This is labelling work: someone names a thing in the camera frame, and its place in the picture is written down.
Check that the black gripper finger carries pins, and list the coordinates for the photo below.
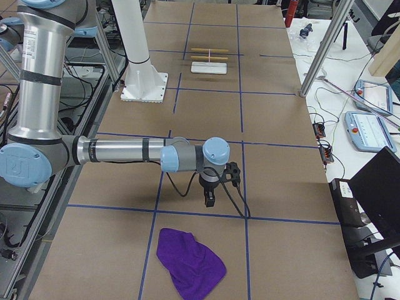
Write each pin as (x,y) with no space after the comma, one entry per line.
(209,199)

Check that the black usb hub right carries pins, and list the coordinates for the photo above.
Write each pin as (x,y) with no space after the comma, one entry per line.
(326,154)

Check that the grey aluminium frame post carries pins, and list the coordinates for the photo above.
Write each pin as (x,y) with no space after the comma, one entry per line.
(322,52)

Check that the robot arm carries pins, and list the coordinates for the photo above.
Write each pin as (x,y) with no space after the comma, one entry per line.
(35,150)

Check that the black usb hub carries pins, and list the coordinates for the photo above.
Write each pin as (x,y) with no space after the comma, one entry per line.
(326,154)
(319,130)

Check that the red cylinder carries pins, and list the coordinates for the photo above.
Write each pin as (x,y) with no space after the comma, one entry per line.
(291,10)

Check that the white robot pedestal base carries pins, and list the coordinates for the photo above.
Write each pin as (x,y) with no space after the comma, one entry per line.
(143,82)

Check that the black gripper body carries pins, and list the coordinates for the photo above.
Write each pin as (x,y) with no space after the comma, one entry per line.
(207,187)

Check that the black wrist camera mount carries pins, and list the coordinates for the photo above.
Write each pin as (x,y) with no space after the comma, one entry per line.
(233,174)

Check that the black usb hub left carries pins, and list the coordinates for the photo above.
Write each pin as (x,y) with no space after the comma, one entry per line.
(319,130)

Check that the upper teach pendant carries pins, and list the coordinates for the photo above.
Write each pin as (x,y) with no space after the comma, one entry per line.
(378,97)

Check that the teach pendant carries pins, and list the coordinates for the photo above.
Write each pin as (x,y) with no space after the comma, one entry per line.
(378,97)
(368,132)

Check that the lower teach pendant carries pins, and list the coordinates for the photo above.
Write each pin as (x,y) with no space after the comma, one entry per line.
(368,132)

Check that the purple towel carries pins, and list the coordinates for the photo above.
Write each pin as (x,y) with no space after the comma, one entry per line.
(195,269)

